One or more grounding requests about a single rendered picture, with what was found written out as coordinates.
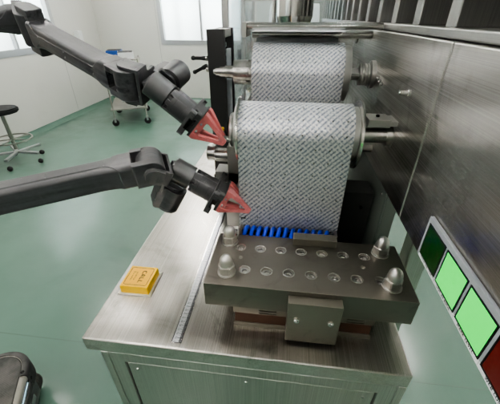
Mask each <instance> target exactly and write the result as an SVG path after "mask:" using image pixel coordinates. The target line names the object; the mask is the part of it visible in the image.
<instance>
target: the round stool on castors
mask: <svg viewBox="0 0 500 404"><path fill-rule="evenodd" d="M18 110H19V109H18V107H17V106H15V105H0V117H1V120H2V122H3V125H4V127H5V129H6V132H7V134H8V135H2V136H0V138H2V137H5V136H8V137H9V139H3V140H0V142H1V141H7V140H9V141H7V142H6V143H4V144H0V147H1V146H10V147H11V148H12V149H13V151H7V152H2V153H0V156H4V155H9V154H11V155H10V156H8V157H7V158H6V159H4V161H5V162H8V161H10V160H11V159H12V158H14V157H15V156H16V155H17V154H18V153H23V154H39V153H40V154H44V151H43V150H40V151H27V150H29V149H31V148H34V147H38V146H41V144H40V143H37V144H34V145H31V146H29V147H25V148H22V149H19V150H18V146H17V144H19V143H24V142H26V141H29V140H31V139H32V138H33V135H32V134H30V133H14V134H12V133H11V130H10V127H9V125H8V123H7V121H6V118H5V115H11V114H14V113H16V112H18ZM13 135H21V136H19V137H15V138H14V137H13ZM26 135H31V137H30V138H29V139H18V138H20V137H23V136H26ZM15 140H23V141H21V142H18V143H16V142H15ZM10 141H11V143H10V144H8V143H9V142H10Z"/></svg>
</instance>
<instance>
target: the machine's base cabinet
mask: <svg viewBox="0 0 500 404"><path fill-rule="evenodd" d="M101 354H102V355H103V359H104V361H105V362H106V364H107V368H108V369H109V372H110V374H111V377H112V379H113V381H114V383H115V386H116V388H117V391H118V392H119V396H120V397H121V399H122V401H123V404H399V403H400V401H401V399H402V397H403V395H404V393H405V391H406V389H407V387H400V386H387V385H380V384H373V383H366V382H354V381H347V380H340V379H333V378H321V377H313V376H307V375H300V374H287V373H281V372H274V371H267V370H254V369H248V368H240V367H234V366H222V365H214V364H208V363H201V362H188V361H181V360H175V359H168V358H155V357H148V356H141V355H134V354H128V353H115V352H108V351H102V350H101Z"/></svg>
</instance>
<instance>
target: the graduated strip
mask: <svg viewBox="0 0 500 404"><path fill-rule="evenodd" d="M225 214H226V212H220V214H219V215H218V218H217V221H216V224H215V227H214V229H213V231H212V234H211V237H210V240H209V242H208V246H207V248H206V250H205V253H204V256H203V258H202V261H201V263H200V266H199V269H198V271H197V274H196V277H195V280H194V282H193V284H192V288H191V290H190V293H189V295H188V297H187V301H186V303H185V306H184V308H183V312H182V314H181V316H180V319H179V322H178V325H177V327H176V329H175V333H174V335H173V338H172V340H171V342H172V343H180V344H181V343H182V340H183V336H184V334H185V331H186V328H187V326H188V322H189V320H190V317H191V315H192V310H193V308H194V305H195V303H196V298H197V296H198V293H199V291H200V287H201V285H202V282H203V279H204V275H205V273H206V270H207V267H208V264H209V261H210V259H211V256H212V252H213V249H214V247H215V244H216V240H217V237H218V236H219V233H220V229H221V226H222V223H223V221H224V217H225Z"/></svg>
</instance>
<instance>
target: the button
mask: <svg viewBox="0 0 500 404"><path fill-rule="evenodd" d="M158 276H159V270H158V268H151V267H142V266H132V267H131V269H130V270H129V272H128V273H127V275H126V276H125V278H124V279H123V281H122V283H121V284H120V288H121V292H123V293H138V294H147V295H148V294H149V293H150V291H151V289H152V287H153V285H154V283H155V282H156V280H157V278H158Z"/></svg>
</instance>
